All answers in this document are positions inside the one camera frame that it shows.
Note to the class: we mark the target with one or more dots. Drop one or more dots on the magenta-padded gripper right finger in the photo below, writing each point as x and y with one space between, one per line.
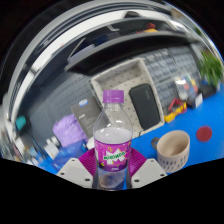
148 171

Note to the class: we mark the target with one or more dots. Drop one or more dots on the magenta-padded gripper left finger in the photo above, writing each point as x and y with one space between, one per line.
75 171

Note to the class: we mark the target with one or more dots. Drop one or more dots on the purple-labelled clear drink bottle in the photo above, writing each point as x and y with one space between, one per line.
112 146

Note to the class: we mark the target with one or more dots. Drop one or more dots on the white carton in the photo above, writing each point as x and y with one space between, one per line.
90 143

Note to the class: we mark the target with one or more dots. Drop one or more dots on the white labelled container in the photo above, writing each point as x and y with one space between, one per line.
51 148

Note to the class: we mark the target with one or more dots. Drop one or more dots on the beige patterned ceramic cup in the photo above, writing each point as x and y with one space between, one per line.
173 150

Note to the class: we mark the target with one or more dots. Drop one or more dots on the purple plastic bag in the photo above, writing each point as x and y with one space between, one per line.
68 130

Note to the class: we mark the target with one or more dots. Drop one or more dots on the dark grey flat box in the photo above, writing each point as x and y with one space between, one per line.
85 115

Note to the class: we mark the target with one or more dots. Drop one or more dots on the yellow and red hand tool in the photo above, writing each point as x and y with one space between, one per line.
176 111

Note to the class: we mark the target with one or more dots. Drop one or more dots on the flat round red coaster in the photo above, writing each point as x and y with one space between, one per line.
204 134

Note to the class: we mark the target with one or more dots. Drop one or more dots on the black box with white label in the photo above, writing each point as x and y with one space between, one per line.
196 100

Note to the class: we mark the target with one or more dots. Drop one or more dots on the clear box of coloured parts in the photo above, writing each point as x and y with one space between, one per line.
185 86

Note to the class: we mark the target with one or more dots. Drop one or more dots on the grey small-parts drawer cabinet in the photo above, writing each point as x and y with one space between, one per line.
161 75
183 60

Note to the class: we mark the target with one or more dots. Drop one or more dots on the beige perforated tray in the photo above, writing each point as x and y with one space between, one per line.
116 78

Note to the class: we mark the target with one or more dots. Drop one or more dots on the plain black box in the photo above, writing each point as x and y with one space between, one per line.
208 90

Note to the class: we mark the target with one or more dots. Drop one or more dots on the green potted plant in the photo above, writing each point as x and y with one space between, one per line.
211 68

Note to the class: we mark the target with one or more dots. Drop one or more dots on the teal wall-mounted device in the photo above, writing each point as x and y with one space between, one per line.
20 122

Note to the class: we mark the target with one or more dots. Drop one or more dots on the grey wall shelf unit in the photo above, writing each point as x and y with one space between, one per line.
110 50

